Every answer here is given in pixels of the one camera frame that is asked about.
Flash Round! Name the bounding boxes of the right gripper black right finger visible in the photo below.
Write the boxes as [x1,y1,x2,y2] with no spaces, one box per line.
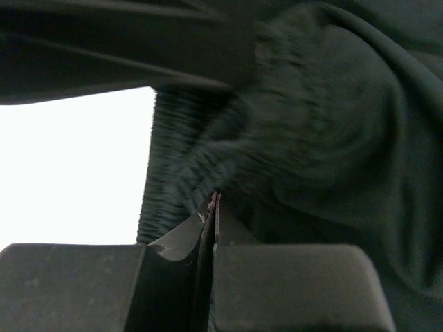
[213,196,395,331]

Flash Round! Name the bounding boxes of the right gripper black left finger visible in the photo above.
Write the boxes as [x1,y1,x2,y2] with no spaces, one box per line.
[1,196,217,331]

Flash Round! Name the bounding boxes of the black shorts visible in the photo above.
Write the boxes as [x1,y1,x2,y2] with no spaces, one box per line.
[1,1,442,331]

